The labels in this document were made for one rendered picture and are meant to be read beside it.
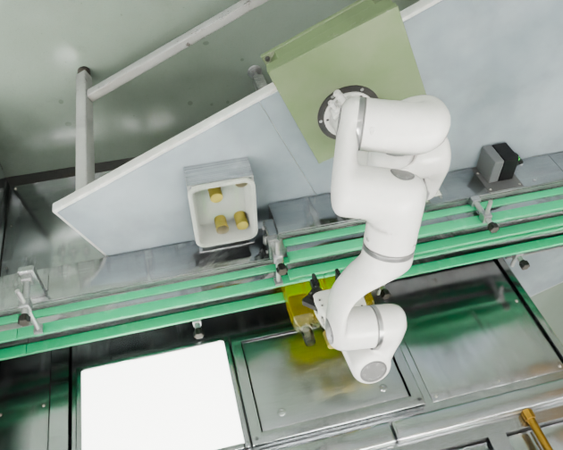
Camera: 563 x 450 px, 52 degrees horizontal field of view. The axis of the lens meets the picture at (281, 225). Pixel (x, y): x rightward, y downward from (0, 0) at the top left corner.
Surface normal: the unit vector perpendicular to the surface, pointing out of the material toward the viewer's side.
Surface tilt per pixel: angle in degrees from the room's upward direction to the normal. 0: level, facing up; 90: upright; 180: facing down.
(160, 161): 0
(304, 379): 90
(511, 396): 90
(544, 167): 90
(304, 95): 4
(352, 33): 4
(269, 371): 90
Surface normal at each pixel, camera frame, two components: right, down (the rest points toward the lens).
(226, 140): 0.24, 0.69
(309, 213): -0.01, -0.70
